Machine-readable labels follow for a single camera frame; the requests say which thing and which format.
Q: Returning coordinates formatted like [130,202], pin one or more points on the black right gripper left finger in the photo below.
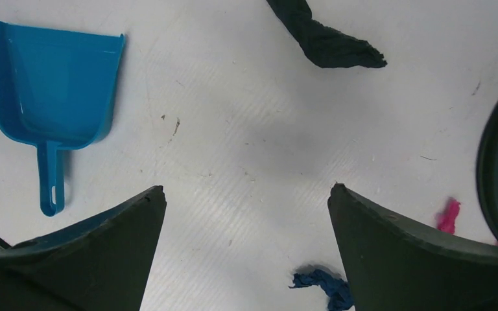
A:
[100,263]

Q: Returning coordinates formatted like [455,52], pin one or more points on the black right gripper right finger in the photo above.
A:
[393,262]

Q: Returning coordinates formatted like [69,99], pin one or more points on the blue plastic dustpan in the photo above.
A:
[57,93]

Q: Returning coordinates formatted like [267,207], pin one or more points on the blue paper scrap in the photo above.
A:
[336,289]

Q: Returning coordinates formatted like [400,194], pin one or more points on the large pink paper scrap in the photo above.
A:
[446,219]

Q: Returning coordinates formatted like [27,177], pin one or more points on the long black paper scrap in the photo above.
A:
[324,46]

